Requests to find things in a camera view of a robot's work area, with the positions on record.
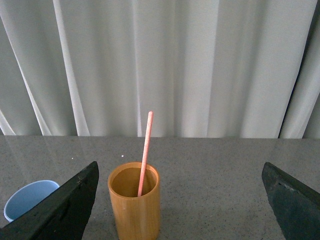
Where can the light blue plastic cup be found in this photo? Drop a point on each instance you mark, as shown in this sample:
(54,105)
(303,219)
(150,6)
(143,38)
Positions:
(28,197)

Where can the bamboo chopstick holder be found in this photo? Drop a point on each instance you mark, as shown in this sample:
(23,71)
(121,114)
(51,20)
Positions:
(136,217)

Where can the white pleated curtain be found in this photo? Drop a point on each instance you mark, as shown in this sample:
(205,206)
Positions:
(206,68)

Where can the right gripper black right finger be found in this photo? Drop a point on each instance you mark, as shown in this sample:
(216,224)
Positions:
(295,205)

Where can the pink chopstick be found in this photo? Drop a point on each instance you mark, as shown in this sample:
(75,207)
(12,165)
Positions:
(145,152)

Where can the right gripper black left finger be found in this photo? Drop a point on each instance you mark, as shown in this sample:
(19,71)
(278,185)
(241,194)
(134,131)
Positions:
(63,215)

